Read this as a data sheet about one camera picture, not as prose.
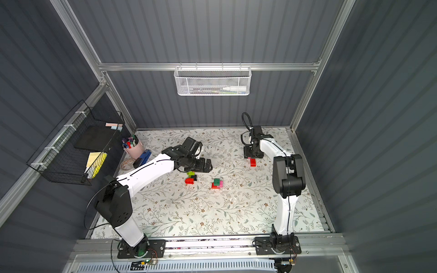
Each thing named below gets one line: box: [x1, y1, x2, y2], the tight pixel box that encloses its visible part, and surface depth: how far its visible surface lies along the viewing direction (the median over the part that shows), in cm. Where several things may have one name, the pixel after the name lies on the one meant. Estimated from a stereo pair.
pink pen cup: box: [121, 134, 144, 160], surface depth 100 cm
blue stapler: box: [133, 149, 152, 169], surface depth 105 cm
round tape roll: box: [120, 158, 136, 171], surface depth 104 cm
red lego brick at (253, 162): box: [250, 158, 257, 168], surface depth 104 cm
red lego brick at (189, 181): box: [184, 177, 195, 185], surface depth 96 cm
